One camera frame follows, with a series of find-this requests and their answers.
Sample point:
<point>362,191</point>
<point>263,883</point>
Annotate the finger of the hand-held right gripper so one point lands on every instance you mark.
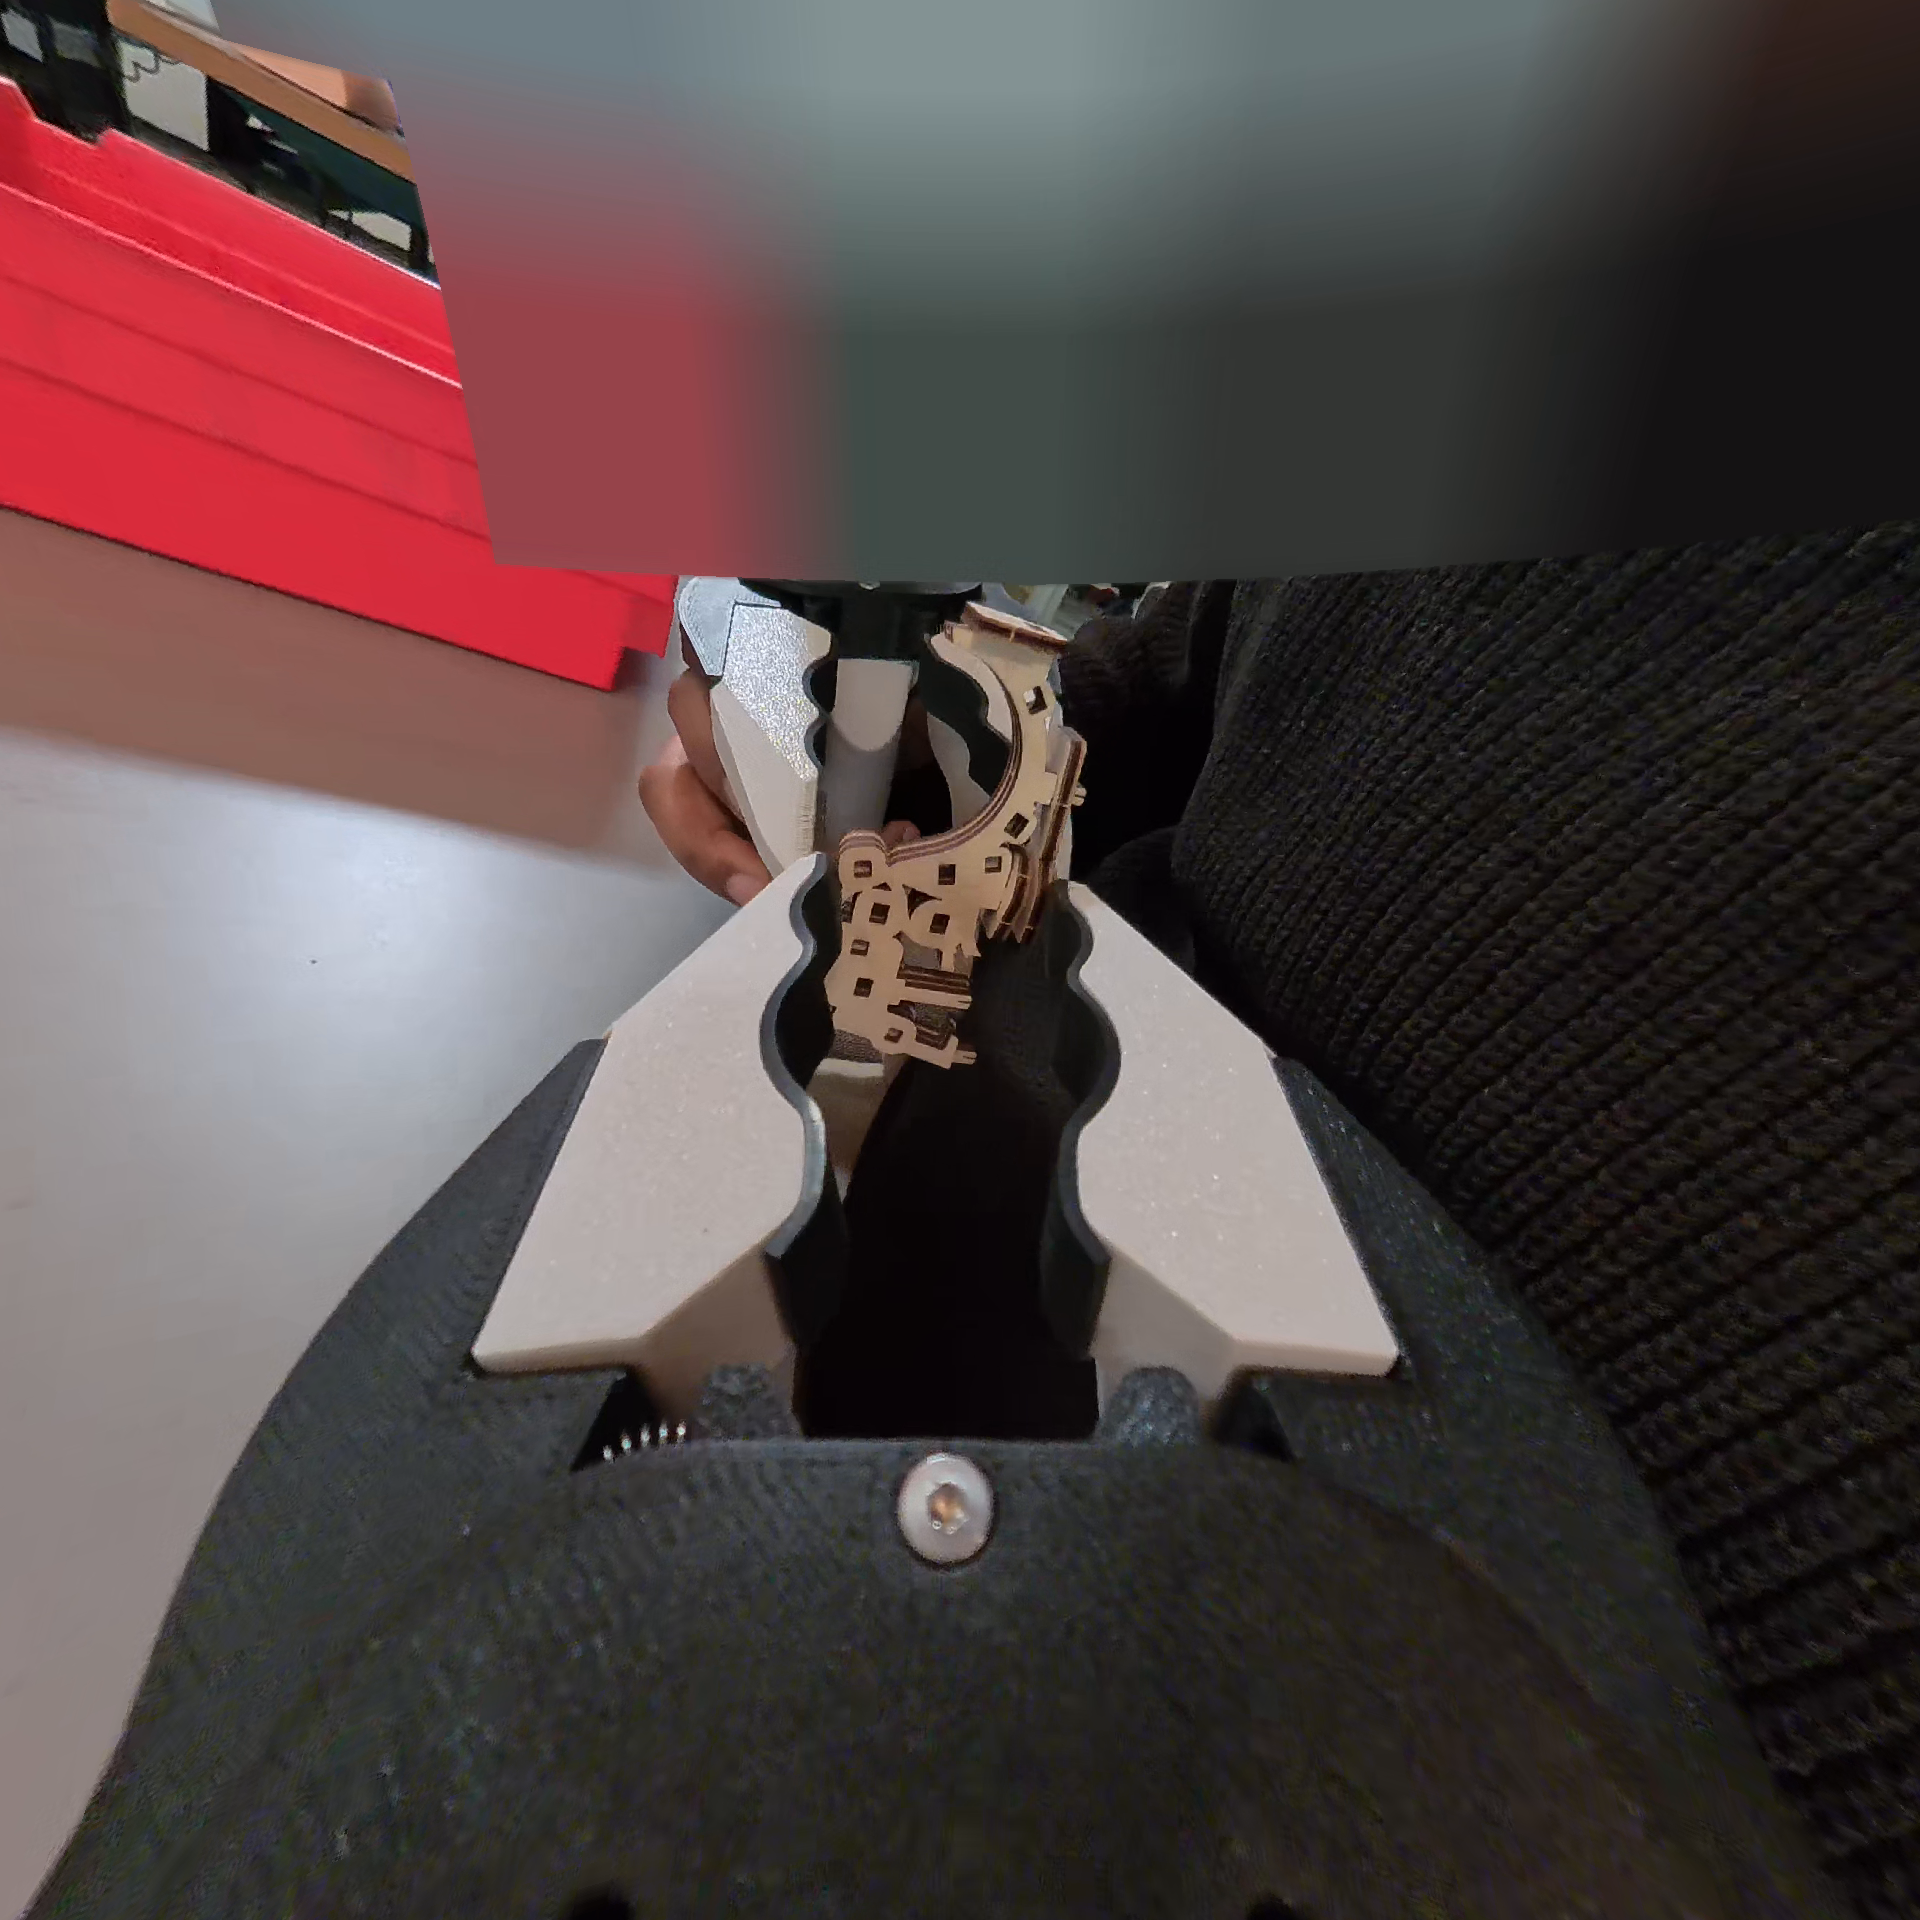
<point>961,772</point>
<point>765,735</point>

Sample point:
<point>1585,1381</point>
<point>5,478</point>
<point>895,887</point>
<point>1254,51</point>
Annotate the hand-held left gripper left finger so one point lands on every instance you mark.
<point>661,1184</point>

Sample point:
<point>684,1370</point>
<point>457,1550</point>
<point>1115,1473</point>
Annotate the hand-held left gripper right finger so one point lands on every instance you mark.
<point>1231,1200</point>

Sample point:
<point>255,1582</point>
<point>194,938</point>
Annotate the wooden puzzle model assembly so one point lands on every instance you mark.
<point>915,931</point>

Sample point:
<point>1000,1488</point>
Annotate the person's right hand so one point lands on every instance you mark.
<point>705,810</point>

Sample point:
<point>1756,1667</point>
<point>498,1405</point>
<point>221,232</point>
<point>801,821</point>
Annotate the red plastic bin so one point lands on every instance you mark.
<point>225,420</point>

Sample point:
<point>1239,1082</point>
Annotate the wooden top black table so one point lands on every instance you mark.
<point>301,134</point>

